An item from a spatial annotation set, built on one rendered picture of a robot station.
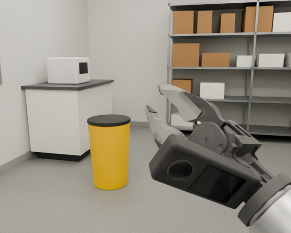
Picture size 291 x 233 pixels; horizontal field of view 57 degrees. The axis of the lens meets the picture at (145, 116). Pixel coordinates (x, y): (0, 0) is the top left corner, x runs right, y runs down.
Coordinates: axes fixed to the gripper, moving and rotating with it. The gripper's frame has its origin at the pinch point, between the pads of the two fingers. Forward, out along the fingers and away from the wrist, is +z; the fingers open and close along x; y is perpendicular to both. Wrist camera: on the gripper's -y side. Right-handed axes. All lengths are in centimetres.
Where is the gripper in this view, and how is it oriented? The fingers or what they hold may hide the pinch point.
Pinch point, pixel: (154, 100)
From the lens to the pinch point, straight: 39.9
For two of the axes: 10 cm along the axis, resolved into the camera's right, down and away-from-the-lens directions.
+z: -5.5, -5.9, 5.9
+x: 4.9, -8.0, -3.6
